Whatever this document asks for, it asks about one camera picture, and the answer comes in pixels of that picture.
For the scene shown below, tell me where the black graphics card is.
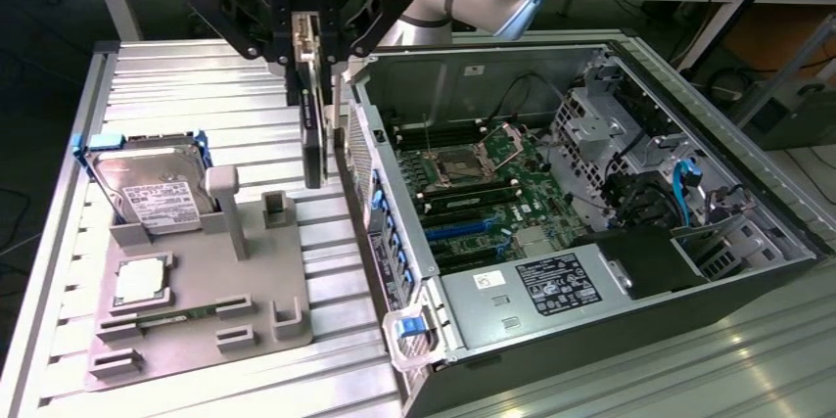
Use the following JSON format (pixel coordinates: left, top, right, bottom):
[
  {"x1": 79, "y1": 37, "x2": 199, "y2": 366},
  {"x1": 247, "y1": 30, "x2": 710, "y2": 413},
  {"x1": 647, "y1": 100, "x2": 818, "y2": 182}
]
[{"x1": 287, "y1": 10, "x2": 337, "y2": 190}]

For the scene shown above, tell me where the thin metal locking lever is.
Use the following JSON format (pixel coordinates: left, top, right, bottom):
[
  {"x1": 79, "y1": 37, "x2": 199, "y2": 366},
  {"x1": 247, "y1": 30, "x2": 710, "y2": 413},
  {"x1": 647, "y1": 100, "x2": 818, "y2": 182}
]
[{"x1": 421, "y1": 112, "x2": 437, "y2": 158}]

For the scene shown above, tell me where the CPU socket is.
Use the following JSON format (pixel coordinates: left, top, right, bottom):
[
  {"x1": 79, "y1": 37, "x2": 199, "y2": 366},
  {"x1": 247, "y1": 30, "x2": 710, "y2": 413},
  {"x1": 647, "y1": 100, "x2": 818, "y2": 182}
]
[{"x1": 434, "y1": 146, "x2": 489, "y2": 179}]

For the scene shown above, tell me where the metal socket cover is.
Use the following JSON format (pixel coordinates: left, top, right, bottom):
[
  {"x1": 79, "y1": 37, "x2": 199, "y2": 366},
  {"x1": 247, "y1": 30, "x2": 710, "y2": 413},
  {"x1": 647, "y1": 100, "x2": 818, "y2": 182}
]
[{"x1": 477, "y1": 122, "x2": 531, "y2": 169}]

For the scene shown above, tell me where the hard disk in blue caddy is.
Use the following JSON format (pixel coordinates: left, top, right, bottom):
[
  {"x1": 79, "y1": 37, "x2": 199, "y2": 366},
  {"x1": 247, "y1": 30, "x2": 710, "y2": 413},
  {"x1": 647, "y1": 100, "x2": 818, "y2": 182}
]
[{"x1": 70, "y1": 129, "x2": 222, "y2": 238}]

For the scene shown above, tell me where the RAM stick with black label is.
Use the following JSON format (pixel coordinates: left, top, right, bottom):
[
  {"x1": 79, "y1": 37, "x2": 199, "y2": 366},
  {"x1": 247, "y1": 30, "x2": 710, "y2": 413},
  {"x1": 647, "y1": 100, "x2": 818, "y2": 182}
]
[{"x1": 421, "y1": 187, "x2": 518, "y2": 209}]

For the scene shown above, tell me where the long black expansion slot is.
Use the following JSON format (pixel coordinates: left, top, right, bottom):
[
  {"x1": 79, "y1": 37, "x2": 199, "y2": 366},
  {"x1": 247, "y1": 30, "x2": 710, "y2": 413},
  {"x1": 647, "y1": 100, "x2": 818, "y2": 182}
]
[
  {"x1": 435, "y1": 244, "x2": 502, "y2": 267},
  {"x1": 423, "y1": 207, "x2": 505, "y2": 224}
]

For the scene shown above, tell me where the silver drive cage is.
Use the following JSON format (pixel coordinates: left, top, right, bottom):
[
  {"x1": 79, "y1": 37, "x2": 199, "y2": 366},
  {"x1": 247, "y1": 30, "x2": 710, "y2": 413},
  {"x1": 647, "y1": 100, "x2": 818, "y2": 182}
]
[{"x1": 551, "y1": 58, "x2": 681, "y2": 216}]

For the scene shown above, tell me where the blue expansion slot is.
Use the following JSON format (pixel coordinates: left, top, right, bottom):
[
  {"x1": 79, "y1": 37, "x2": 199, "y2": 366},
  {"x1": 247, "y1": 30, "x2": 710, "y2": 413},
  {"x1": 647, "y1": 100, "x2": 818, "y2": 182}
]
[{"x1": 423, "y1": 219, "x2": 498, "y2": 243}]

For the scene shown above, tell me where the green motherboard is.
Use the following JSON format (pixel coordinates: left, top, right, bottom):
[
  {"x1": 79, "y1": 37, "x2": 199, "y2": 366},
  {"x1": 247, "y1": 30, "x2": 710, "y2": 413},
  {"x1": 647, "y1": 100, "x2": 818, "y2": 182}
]
[{"x1": 391, "y1": 118, "x2": 594, "y2": 275}]

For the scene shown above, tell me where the silver chipset heatsink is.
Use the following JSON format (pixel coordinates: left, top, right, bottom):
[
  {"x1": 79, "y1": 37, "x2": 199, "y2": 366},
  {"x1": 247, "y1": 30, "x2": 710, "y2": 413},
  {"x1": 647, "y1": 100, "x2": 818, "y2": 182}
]
[{"x1": 515, "y1": 229, "x2": 557, "y2": 255}]

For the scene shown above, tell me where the silver CPU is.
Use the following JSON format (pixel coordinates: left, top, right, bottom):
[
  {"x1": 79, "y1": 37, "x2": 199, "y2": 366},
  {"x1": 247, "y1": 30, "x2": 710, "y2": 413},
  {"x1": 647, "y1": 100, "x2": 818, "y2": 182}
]
[{"x1": 114, "y1": 258, "x2": 169, "y2": 306}]

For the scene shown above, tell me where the green RAM stick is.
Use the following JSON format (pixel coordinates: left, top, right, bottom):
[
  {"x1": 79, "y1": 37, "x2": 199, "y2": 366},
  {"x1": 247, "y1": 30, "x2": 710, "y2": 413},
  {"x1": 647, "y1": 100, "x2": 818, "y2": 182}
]
[{"x1": 137, "y1": 304, "x2": 222, "y2": 329}]

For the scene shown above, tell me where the grey power supply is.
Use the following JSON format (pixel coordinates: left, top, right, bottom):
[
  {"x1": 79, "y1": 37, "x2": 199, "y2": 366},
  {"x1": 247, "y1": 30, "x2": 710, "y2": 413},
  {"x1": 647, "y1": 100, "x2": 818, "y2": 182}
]
[{"x1": 441, "y1": 241, "x2": 639, "y2": 348}]

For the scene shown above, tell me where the grey plastic parts rack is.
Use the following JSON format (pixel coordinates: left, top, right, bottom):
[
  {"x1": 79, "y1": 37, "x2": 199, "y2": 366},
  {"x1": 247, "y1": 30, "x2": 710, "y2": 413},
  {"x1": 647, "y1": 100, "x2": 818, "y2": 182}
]
[{"x1": 85, "y1": 165, "x2": 315, "y2": 393}]

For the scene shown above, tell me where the dark grey box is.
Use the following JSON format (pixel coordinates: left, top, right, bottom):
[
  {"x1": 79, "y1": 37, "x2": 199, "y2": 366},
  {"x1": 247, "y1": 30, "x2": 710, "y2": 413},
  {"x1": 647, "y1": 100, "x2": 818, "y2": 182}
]
[{"x1": 757, "y1": 84, "x2": 836, "y2": 150}]

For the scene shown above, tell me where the open black PC case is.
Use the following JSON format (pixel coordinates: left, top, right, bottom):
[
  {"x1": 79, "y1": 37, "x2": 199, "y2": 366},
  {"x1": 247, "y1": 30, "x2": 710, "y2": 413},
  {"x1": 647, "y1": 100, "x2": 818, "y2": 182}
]
[{"x1": 330, "y1": 30, "x2": 826, "y2": 418}]

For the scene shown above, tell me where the metal disk bay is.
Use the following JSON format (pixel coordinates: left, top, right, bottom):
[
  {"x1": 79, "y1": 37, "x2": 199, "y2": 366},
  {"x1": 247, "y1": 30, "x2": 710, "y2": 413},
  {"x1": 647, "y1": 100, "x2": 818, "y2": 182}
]
[{"x1": 673, "y1": 207, "x2": 818, "y2": 287}]

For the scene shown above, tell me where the black wire bundle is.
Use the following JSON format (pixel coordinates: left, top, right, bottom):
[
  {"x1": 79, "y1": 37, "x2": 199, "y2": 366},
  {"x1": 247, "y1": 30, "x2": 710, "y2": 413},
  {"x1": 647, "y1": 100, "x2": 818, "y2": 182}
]
[{"x1": 605, "y1": 175, "x2": 675, "y2": 233}]

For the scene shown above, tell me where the blue wire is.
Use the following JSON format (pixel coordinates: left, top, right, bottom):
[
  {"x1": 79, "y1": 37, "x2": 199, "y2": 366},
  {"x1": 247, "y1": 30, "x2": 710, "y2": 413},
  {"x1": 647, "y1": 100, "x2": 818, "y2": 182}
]
[{"x1": 670, "y1": 158, "x2": 705, "y2": 228}]

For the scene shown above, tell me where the black plastic air duct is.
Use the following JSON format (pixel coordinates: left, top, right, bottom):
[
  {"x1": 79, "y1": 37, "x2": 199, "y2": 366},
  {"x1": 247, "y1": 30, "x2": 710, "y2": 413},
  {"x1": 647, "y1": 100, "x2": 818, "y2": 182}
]
[{"x1": 598, "y1": 229, "x2": 711, "y2": 300}]

